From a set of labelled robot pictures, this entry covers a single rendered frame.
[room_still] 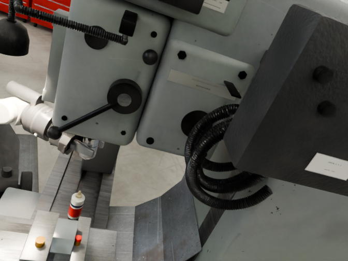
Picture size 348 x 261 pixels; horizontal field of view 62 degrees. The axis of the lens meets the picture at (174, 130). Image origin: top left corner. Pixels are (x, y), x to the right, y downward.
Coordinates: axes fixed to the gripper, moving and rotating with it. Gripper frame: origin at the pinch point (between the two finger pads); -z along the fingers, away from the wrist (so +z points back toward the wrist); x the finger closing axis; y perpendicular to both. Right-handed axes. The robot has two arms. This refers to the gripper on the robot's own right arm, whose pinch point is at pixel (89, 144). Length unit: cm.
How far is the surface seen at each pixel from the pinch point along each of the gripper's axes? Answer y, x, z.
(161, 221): 27.2, 14.1, -27.0
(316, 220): -11, -2, -58
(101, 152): 20.4, 24.6, 5.0
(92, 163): 26.5, 23.7, 6.6
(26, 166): 84, 59, 60
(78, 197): 21.3, 1.3, -0.6
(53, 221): 19.5, -11.5, -0.6
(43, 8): 91, 370, 291
